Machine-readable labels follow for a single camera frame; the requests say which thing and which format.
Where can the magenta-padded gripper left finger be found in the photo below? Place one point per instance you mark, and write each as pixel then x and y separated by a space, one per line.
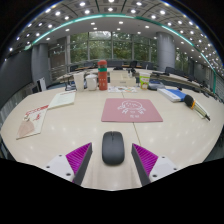
pixel 76 159

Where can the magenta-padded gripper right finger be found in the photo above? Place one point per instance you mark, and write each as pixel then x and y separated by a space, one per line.
pixel 146 160

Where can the black computer mouse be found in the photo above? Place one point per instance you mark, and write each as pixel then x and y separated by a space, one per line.
pixel 113 148

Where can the pink printed mouse pad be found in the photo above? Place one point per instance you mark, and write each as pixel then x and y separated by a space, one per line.
pixel 131 110

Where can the red and white leaflet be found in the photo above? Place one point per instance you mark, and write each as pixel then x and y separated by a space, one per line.
pixel 33 120

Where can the white paper booklet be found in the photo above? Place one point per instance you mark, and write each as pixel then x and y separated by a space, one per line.
pixel 62 99

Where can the blue and white book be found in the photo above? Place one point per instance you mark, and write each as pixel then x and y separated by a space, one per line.
pixel 171 94

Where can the black yellow handheld microphone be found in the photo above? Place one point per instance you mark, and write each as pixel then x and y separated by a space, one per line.
pixel 189 100

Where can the dark conference microphone unit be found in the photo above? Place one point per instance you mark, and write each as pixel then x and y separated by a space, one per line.
pixel 156 86

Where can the colourful printed leaflet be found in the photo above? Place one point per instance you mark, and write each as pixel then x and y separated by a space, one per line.
pixel 122 89

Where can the white paper cup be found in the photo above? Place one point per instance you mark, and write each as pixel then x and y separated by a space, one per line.
pixel 79 82

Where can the white lidded mug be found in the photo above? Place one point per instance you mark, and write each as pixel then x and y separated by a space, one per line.
pixel 91 83

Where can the green printed drink cup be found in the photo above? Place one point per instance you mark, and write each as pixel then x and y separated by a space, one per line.
pixel 144 81

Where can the beige cardboard box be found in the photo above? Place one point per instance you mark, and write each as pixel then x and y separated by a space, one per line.
pixel 122 80

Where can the red thermos bottle green band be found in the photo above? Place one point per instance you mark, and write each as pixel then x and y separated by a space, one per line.
pixel 102 77

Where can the black office chairs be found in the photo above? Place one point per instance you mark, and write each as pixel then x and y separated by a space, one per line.
pixel 170 70

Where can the ceiling lights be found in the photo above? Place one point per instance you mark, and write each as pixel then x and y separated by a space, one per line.
pixel 87 11

